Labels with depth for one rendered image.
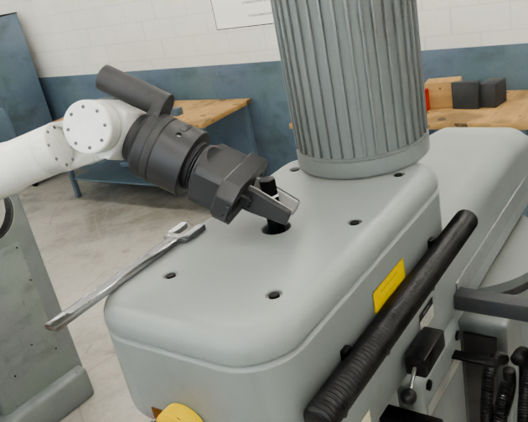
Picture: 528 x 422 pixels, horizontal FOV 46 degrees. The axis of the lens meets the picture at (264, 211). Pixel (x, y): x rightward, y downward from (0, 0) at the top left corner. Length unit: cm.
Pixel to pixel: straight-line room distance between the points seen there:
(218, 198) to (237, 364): 21
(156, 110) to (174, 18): 575
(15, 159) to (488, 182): 81
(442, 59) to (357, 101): 434
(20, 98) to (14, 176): 721
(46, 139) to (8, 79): 717
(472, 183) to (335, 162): 37
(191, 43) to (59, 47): 203
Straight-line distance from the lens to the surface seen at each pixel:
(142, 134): 77
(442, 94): 472
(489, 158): 129
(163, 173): 77
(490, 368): 110
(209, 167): 75
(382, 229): 76
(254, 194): 75
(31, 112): 815
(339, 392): 64
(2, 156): 89
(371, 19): 84
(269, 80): 598
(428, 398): 101
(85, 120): 78
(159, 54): 679
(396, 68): 87
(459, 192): 115
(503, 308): 106
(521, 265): 131
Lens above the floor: 222
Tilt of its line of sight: 23 degrees down
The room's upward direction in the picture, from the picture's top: 12 degrees counter-clockwise
